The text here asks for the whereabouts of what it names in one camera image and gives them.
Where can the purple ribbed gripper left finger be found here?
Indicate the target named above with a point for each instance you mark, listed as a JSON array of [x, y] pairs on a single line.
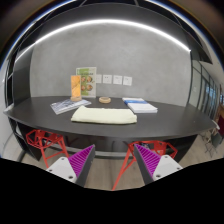
[[75, 168]]

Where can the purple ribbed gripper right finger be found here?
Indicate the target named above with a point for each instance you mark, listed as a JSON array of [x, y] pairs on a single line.
[[153, 166]]

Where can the folded pale yellow towel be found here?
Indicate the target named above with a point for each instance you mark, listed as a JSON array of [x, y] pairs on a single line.
[[104, 116]]

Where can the grey magazine on table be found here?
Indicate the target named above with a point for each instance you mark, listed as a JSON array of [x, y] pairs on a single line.
[[68, 105]]

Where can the blue and white booklet stack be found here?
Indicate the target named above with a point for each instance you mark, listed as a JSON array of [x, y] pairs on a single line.
[[139, 105]]

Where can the round wooden coaster dish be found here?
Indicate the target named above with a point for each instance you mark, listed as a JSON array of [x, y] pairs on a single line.
[[104, 100]]

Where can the orange sign in wooden stand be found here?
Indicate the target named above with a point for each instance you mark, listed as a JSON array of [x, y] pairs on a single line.
[[76, 88]]

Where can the green poster with faces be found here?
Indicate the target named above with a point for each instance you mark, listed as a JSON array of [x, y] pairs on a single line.
[[88, 81]]

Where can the red wire chair left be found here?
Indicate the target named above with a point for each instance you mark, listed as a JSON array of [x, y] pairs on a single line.
[[43, 139]]

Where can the glass partition with dark frame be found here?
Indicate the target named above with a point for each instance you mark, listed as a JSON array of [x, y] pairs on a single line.
[[204, 94]]

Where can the white wall socket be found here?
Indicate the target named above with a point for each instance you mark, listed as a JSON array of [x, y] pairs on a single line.
[[107, 79], [117, 79], [127, 81], [98, 78]]

